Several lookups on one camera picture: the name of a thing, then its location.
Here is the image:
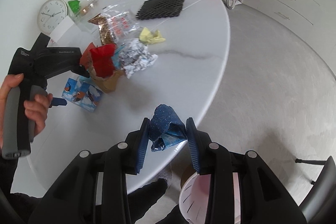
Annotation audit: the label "blue dotted paper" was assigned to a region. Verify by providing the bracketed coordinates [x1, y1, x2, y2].
[149, 104, 187, 152]

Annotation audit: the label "blue bird picture card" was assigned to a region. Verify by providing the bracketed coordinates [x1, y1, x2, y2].
[62, 77, 103, 112]

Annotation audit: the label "silver foil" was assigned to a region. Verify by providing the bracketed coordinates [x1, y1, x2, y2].
[118, 39, 158, 79]

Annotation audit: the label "clear printed plastic bag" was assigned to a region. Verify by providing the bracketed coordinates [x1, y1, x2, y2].
[101, 5, 142, 45]

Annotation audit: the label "yellow paper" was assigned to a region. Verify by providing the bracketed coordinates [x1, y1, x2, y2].
[139, 27, 166, 44]

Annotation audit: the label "black foam mesh sheet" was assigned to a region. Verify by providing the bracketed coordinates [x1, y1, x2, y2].
[135, 0, 185, 20]

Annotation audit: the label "white slotted trash bin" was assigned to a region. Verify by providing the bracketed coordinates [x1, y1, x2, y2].
[178, 172, 241, 223]

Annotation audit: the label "person's left hand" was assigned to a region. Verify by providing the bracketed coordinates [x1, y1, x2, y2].
[0, 73, 54, 147]

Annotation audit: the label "white paper card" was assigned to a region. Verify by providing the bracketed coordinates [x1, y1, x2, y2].
[50, 16, 75, 43]

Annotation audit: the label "clear plastic box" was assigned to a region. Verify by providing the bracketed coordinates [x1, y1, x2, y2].
[68, 0, 100, 34]

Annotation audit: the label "green crumpled wrapper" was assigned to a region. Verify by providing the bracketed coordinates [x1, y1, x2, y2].
[68, 0, 80, 14]

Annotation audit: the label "gold glitter wrapper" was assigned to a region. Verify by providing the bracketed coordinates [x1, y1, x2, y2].
[88, 14, 116, 46]

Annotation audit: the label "person's dark trouser legs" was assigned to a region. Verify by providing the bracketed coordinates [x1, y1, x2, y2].
[1, 178, 187, 223]

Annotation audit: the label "grey chair at right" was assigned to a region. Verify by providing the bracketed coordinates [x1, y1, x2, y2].
[295, 156, 335, 223]

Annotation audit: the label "white round wall clock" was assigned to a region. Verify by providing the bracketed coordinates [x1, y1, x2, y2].
[37, 0, 68, 35]

